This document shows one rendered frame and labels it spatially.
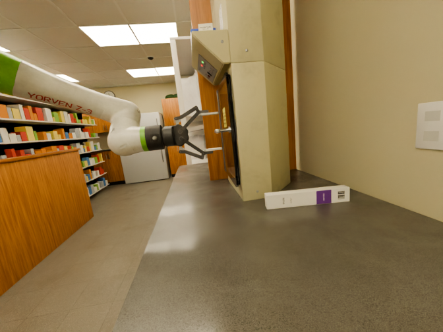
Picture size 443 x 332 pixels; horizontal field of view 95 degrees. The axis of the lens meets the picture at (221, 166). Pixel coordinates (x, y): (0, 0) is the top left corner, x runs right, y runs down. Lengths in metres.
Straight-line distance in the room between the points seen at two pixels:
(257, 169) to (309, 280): 0.42
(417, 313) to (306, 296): 0.14
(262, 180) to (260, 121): 0.21
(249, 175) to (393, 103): 0.47
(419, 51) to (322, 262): 0.57
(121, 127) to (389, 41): 0.86
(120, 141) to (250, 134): 0.45
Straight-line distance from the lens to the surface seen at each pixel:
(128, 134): 0.78
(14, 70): 0.85
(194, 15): 1.18
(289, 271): 0.44
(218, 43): 0.74
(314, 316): 0.37
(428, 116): 0.72
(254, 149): 0.72
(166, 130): 0.77
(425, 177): 0.75
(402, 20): 0.81
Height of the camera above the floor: 1.21
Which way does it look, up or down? 10 degrees down
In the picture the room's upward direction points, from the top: 6 degrees counter-clockwise
